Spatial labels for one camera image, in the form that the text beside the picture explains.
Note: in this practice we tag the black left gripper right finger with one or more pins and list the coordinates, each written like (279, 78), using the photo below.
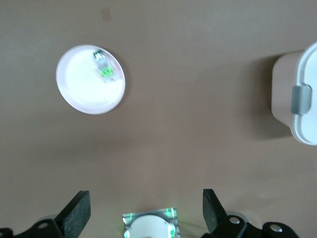
(213, 213)

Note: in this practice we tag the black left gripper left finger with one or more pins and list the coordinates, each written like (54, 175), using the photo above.
(74, 213)

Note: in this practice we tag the white lidded box grey clips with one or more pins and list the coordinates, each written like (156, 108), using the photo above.
(282, 94)

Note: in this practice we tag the pink round plate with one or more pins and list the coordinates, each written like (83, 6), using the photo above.
(79, 89)

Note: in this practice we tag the small tape patch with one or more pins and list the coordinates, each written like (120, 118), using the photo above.
(106, 13)

